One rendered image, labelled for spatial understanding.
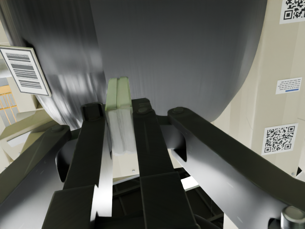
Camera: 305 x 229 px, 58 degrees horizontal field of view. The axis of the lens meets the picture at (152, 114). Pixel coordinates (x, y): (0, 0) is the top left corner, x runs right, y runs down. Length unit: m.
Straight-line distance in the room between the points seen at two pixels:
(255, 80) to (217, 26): 0.30
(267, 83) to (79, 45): 0.40
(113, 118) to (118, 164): 0.78
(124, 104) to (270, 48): 0.43
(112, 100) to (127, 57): 0.13
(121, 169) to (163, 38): 0.71
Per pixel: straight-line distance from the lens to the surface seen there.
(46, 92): 0.32
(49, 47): 0.29
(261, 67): 0.56
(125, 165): 0.94
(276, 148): 0.68
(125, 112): 0.15
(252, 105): 0.60
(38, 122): 1.03
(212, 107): 0.37
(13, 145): 1.10
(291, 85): 0.61
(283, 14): 0.55
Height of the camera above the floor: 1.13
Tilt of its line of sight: 30 degrees up
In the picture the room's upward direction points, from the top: 174 degrees clockwise
